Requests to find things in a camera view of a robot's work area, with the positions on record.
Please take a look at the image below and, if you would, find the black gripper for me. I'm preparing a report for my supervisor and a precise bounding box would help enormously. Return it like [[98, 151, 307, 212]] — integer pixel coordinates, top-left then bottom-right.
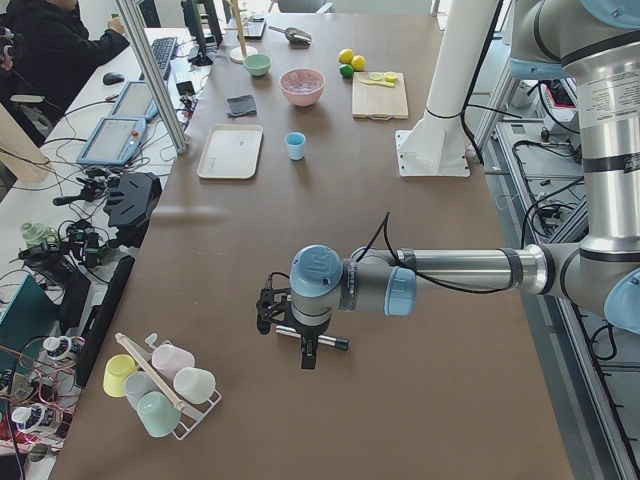
[[293, 320, 330, 370]]

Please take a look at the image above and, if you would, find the steel muddler rod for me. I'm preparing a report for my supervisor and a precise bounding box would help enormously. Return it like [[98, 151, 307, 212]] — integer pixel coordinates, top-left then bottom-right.
[[276, 325, 349, 351]]

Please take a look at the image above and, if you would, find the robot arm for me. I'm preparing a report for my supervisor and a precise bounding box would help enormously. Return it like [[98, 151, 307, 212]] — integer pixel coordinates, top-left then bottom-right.
[[424, 1, 502, 176], [285, 1, 639, 369]]

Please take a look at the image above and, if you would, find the white plastic cup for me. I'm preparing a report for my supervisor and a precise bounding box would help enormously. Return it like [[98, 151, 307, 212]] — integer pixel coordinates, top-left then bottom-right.
[[173, 367, 216, 404]]

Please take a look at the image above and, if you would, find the pink plastic cup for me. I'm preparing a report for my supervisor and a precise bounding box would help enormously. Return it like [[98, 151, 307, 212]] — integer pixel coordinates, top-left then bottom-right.
[[151, 344, 195, 381]]

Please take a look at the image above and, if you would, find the mint green plastic cup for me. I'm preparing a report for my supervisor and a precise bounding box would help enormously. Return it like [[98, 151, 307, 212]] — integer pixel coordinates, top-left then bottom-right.
[[136, 391, 181, 438]]

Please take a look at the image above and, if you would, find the grey plastic cup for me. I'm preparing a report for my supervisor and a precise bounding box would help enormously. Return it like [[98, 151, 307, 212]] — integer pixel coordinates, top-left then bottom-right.
[[124, 371, 155, 410]]

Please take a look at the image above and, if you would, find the yellow plastic cup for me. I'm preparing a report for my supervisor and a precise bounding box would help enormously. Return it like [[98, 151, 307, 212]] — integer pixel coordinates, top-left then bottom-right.
[[103, 354, 137, 398]]

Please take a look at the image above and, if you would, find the light blue plastic cup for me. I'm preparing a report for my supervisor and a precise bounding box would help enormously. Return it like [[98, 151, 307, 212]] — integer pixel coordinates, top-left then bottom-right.
[[285, 131, 306, 161]]

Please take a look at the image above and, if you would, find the clear ice cube pile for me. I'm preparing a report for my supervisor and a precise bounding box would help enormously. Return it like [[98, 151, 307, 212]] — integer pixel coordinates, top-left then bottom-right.
[[283, 73, 323, 95]]

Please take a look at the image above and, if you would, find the wooden cup tree stand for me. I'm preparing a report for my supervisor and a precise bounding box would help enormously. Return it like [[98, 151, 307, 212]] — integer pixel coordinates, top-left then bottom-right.
[[225, 0, 258, 64]]

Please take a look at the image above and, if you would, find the steel ice scoop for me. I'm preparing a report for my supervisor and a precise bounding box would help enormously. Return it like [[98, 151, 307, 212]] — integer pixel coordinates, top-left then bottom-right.
[[269, 25, 312, 46]]

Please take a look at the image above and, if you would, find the cream rabbit tray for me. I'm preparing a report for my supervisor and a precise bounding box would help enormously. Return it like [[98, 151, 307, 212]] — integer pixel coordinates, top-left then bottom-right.
[[197, 124, 263, 180]]

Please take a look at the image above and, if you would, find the grey folded cloth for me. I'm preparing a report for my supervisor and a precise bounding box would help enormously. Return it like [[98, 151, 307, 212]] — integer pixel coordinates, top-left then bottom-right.
[[226, 94, 257, 118]]

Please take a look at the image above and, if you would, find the pink bowl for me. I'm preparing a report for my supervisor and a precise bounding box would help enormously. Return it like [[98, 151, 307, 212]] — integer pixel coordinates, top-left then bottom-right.
[[279, 68, 326, 107]]

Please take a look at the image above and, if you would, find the wooden cutting board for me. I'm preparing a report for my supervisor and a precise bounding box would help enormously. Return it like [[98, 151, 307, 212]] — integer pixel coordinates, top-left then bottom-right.
[[352, 72, 409, 120]]

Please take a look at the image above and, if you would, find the yellow plastic knife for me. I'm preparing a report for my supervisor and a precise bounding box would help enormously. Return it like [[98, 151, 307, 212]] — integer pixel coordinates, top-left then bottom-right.
[[358, 78, 395, 88]]

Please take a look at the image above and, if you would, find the green lime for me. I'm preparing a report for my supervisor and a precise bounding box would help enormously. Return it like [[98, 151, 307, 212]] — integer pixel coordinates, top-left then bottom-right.
[[339, 64, 354, 79]]

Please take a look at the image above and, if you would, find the blue teach pendant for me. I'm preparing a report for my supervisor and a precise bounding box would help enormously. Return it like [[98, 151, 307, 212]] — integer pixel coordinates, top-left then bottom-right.
[[110, 81, 158, 120], [76, 116, 147, 166]]

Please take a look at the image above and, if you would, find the green ceramic bowl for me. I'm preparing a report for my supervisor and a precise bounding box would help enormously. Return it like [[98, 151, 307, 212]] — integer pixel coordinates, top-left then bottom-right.
[[243, 53, 271, 77]]

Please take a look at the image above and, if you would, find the yellow lemon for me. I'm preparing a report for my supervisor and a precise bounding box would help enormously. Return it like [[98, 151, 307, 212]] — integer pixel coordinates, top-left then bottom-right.
[[338, 48, 354, 64], [350, 55, 367, 72]]

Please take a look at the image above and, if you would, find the black keyboard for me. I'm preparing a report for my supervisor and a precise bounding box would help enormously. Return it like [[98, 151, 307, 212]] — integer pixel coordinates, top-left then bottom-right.
[[150, 36, 178, 80]]

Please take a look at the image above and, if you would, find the black computer mouse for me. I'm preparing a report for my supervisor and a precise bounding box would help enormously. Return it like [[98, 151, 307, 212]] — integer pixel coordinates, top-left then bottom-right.
[[102, 72, 125, 86]]

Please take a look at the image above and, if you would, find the seated person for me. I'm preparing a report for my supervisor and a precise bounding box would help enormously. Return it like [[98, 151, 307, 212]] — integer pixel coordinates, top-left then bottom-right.
[[3, 1, 129, 123]]

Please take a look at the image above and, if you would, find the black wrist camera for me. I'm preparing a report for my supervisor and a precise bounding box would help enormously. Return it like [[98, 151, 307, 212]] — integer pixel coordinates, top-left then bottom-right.
[[256, 287, 294, 335]]

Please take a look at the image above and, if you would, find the white wire cup rack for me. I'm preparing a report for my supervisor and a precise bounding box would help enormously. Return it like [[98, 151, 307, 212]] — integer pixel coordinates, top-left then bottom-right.
[[115, 333, 222, 441]]

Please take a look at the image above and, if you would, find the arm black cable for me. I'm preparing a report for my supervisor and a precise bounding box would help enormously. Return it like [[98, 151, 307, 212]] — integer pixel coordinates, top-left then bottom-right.
[[349, 211, 516, 295]]

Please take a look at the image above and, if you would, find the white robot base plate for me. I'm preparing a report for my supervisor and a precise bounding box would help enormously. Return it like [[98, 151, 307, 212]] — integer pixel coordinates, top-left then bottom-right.
[[395, 127, 470, 177]]

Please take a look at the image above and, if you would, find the aluminium frame post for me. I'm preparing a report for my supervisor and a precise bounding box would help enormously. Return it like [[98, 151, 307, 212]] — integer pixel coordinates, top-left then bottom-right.
[[116, 0, 188, 155]]

